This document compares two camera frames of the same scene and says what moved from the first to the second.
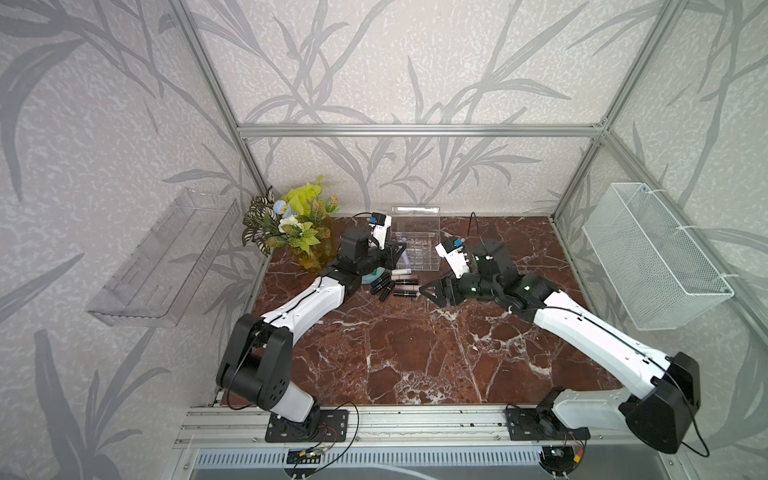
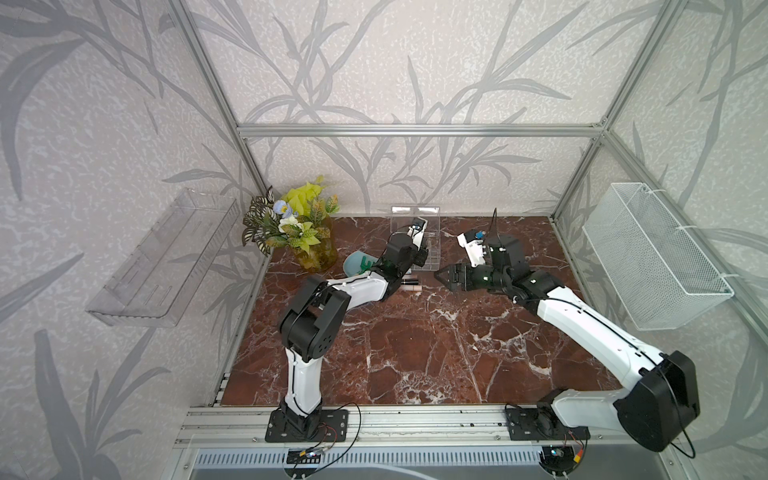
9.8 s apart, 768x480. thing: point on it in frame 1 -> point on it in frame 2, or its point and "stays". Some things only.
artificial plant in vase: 299,220 stays
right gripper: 448,280 -> 455,270
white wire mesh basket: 655,269 stays
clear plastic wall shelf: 155,286 stays
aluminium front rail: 484,427 stays
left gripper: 389,254 -> 422,255
